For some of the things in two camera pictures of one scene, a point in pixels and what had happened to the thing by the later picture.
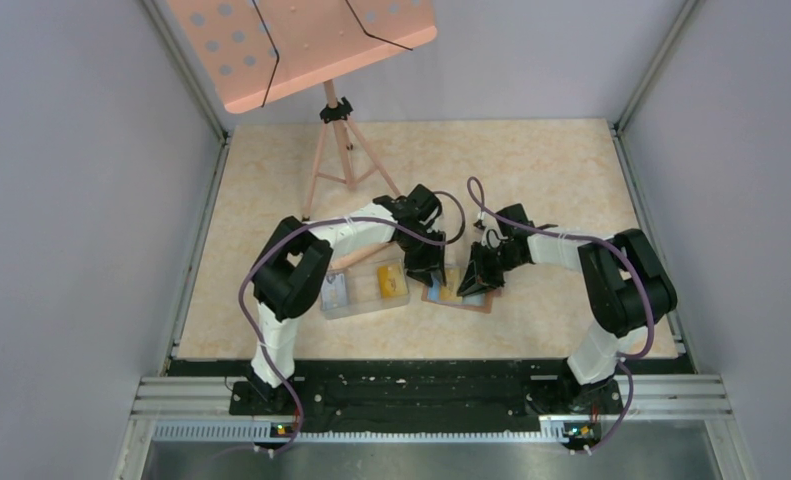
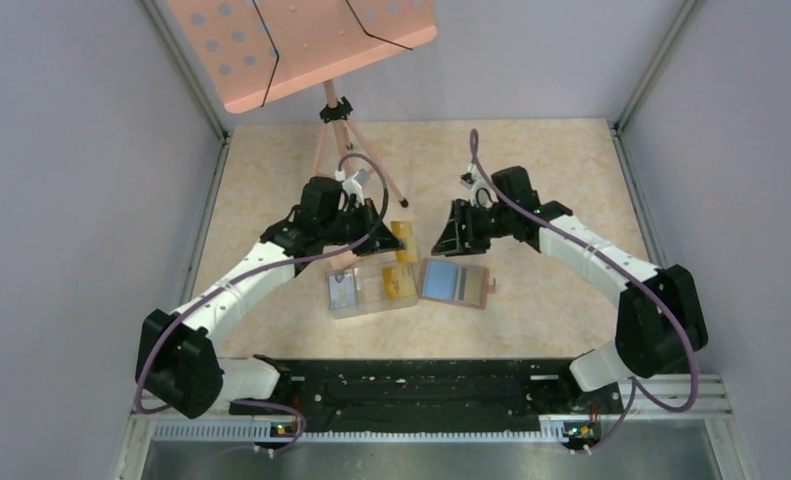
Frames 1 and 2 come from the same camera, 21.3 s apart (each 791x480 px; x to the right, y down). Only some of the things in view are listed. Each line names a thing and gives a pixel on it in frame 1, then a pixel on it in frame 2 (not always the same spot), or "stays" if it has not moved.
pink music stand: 256,51 stays
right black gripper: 478,276 to 458,240
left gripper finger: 438,274 to 387,239
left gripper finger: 421,268 to 370,246
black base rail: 420,397 stays
